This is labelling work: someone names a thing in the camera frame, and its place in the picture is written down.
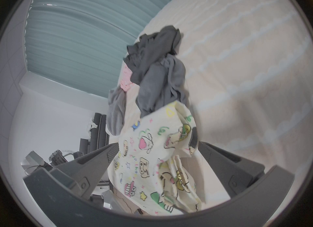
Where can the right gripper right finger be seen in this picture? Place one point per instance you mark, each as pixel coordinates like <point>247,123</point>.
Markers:
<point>237,171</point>

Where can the black garment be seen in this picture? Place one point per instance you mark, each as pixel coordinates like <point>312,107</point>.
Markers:
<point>151,47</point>

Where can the bed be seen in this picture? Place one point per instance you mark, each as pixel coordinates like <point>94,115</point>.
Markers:
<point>244,62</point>

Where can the white printed pyjama top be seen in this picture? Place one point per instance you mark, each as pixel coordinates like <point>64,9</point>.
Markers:
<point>146,167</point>

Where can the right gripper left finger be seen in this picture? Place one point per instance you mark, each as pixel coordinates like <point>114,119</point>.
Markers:
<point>83,169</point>

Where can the white cloth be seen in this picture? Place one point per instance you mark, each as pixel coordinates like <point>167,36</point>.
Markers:
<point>92,124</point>

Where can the pink garment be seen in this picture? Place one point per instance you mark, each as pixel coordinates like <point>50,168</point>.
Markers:
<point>126,79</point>

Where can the light grey garment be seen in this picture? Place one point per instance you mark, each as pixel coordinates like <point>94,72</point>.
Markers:
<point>116,113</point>

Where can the black padded chair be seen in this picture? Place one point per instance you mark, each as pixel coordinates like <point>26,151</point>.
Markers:
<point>96,133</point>

